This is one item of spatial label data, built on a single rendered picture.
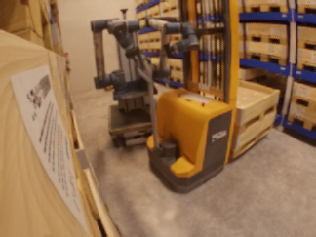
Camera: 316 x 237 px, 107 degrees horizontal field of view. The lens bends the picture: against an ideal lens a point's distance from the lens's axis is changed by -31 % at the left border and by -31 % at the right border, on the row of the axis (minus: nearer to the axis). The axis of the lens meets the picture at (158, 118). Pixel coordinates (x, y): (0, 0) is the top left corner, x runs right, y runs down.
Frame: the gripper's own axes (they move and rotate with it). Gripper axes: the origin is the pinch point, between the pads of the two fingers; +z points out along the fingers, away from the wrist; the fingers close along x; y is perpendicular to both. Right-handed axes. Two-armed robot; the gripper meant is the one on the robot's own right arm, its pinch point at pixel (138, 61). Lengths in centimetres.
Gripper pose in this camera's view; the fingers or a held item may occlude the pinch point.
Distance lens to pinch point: 151.2
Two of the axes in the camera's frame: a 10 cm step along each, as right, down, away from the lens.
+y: 0.2, -8.1, 5.9
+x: -9.1, 2.2, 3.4
